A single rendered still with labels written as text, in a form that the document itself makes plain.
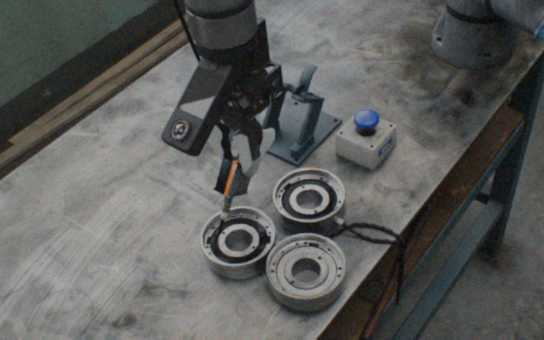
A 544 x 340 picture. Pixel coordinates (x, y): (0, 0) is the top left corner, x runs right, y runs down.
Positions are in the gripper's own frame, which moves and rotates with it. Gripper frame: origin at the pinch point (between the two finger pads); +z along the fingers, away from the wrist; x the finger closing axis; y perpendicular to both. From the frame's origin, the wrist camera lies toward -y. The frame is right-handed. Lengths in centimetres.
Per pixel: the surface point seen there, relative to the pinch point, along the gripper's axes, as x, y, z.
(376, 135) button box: -7.5, 23.3, 8.7
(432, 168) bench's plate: -16.3, 25.5, 13.2
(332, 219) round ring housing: -10.6, 6.5, 10.1
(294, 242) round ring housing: -8.5, 0.3, 10.2
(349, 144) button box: -4.6, 20.1, 9.6
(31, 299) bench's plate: 17.7, -26.5, 13.1
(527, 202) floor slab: -16, 100, 93
